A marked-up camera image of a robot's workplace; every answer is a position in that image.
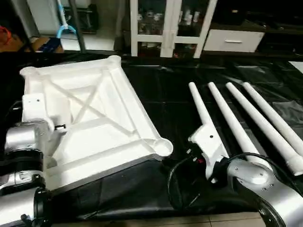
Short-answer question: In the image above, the white plastic table leg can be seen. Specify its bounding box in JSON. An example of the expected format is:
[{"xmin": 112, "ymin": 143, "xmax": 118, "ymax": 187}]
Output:
[
  {"xmin": 242, "ymin": 82, "xmax": 303, "ymax": 159},
  {"xmin": 188, "ymin": 82, "xmax": 214, "ymax": 131},
  {"xmin": 208, "ymin": 82, "xmax": 273, "ymax": 168},
  {"xmin": 226, "ymin": 82, "xmax": 303, "ymax": 176}
]

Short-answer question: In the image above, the white plastic table top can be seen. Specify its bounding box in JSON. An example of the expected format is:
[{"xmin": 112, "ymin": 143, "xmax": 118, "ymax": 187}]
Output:
[{"xmin": 20, "ymin": 55, "xmax": 174, "ymax": 192}]

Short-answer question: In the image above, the black work mat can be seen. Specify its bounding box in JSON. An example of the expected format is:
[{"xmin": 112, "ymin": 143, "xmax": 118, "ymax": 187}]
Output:
[{"xmin": 0, "ymin": 51, "xmax": 303, "ymax": 220}]

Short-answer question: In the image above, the white drawer unit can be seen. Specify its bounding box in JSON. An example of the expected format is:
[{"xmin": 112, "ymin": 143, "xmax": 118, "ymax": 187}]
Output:
[{"xmin": 204, "ymin": 29, "xmax": 265, "ymax": 52}]

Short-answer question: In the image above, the white glass-door cabinet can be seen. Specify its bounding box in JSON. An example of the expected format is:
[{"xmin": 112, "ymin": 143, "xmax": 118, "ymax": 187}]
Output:
[{"xmin": 129, "ymin": 0, "xmax": 219, "ymax": 58}]

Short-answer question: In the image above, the white flat board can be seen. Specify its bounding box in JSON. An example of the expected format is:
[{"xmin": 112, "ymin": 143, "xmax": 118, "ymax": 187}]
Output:
[{"xmin": 289, "ymin": 61, "xmax": 303, "ymax": 74}]

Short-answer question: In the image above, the black metal pole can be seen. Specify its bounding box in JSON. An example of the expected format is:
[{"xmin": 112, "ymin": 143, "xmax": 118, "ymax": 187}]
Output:
[{"xmin": 69, "ymin": 0, "xmax": 87, "ymax": 52}]

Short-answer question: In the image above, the blue plastic tool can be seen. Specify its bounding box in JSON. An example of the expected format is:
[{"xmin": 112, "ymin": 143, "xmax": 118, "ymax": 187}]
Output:
[{"xmin": 57, "ymin": 0, "xmax": 76, "ymax": 38}]

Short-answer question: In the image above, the brown cardboard box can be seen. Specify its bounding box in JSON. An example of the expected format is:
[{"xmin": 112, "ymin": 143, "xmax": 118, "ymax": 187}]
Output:
[{"xmin": 31, "ymin": 37, "xmax": 62, "ymax": 52}]

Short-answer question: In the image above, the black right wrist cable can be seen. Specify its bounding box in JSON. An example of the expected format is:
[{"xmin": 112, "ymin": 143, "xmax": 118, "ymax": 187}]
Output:
[{"xmin": 167, "ymin": 152, "xmax": 266, "ymax": 211}]

